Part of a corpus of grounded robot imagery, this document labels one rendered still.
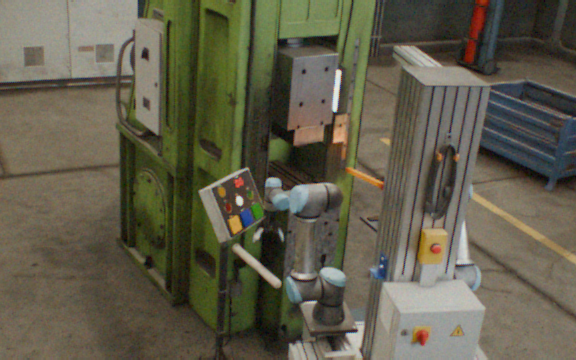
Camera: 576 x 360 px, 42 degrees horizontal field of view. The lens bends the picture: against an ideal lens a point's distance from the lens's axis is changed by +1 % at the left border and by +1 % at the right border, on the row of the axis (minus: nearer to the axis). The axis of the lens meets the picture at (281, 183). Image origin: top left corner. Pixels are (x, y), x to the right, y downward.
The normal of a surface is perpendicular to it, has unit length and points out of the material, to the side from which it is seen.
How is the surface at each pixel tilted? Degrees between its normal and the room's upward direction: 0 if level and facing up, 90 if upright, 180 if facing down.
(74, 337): 0
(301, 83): 90
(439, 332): 90
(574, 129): 90
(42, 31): 90
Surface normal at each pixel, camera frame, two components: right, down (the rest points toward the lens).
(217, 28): -0.83, 0.15
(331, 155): 0.55, 0.38
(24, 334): 0.07, -0.91
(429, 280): 0.19, 0.41
